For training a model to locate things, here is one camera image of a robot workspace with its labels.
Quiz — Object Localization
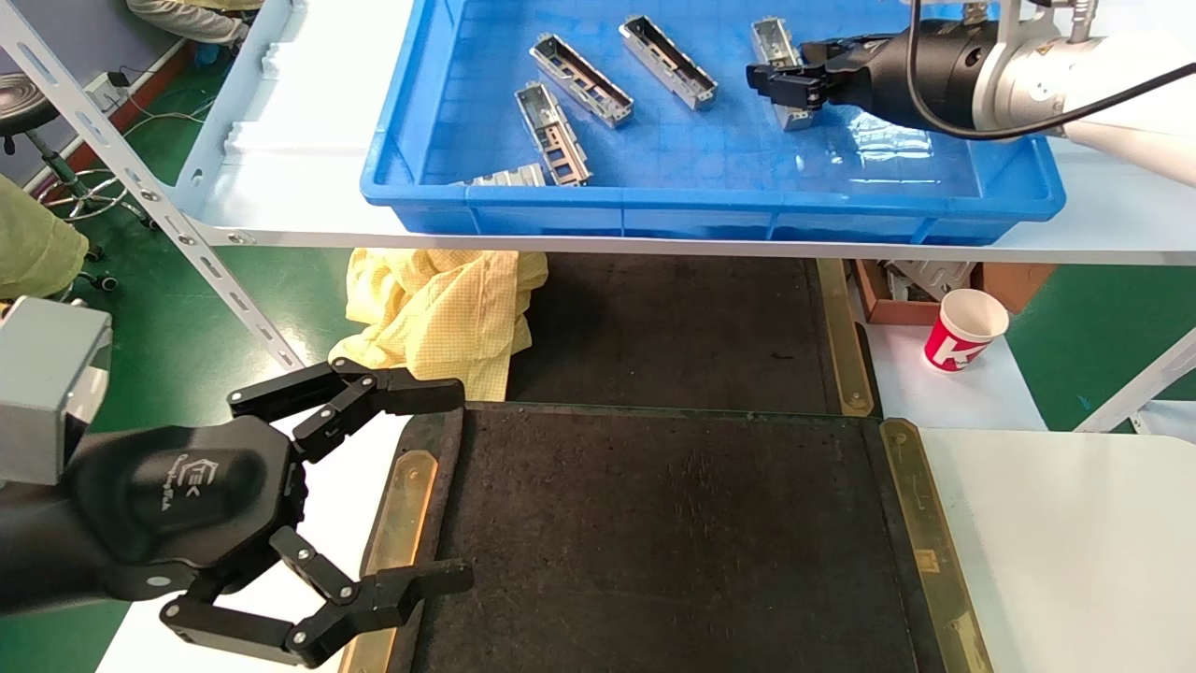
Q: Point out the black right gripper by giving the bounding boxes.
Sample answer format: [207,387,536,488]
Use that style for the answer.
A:
[746,21,987,132]

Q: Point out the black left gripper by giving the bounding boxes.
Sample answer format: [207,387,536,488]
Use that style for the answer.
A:
[0,360,475,669]

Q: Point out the grey metal channel part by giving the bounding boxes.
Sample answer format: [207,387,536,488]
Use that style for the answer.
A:
[619,15,719,111]
[530,35,634,130]
[751,18,816,132]
[458,165,548,188]
[516,82,593,187]

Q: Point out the blue plastic bin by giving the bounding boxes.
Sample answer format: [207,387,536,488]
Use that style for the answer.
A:
[361,0,1066,246]

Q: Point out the yellow cloth garment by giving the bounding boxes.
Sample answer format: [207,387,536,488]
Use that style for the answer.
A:
[329,248,549,403]

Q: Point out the grey metal brackets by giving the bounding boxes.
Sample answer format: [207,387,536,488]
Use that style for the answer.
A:
[886,261,975,302]

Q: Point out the brown cardboard box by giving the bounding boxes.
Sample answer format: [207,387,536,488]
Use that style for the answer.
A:
[852,260,1059,326]

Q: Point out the red and white paper cup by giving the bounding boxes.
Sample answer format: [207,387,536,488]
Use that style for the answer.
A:
[923,289,1010,374]

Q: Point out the black chair wheel base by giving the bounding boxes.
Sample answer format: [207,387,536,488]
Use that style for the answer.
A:
[70,245,120,293]

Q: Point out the grey slotted shelf upright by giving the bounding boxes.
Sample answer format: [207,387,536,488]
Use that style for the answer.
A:
[0,0,306,371]

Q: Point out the person in yellow-green coat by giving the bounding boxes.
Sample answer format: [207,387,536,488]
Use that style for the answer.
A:
[0,173,94,295]

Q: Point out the white shelf upright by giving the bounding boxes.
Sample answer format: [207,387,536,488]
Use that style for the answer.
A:
[1073,327,1196,436]

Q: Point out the white power strip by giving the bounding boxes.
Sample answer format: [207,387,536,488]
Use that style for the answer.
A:
[86,73,132,113]

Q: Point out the person in beige clothing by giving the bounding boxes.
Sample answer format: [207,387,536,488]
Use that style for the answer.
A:
[126,0,264,48]

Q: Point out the black round stool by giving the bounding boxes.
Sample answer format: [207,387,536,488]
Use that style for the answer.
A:
[0,73,127,225]

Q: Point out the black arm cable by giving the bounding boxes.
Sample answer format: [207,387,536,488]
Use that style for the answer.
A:
[906,0,1196,141]

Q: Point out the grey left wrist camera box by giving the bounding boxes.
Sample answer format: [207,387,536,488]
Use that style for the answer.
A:
[0,297,113,487]

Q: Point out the white floor cable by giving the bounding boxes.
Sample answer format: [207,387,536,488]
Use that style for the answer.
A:
[112,70,216,127]

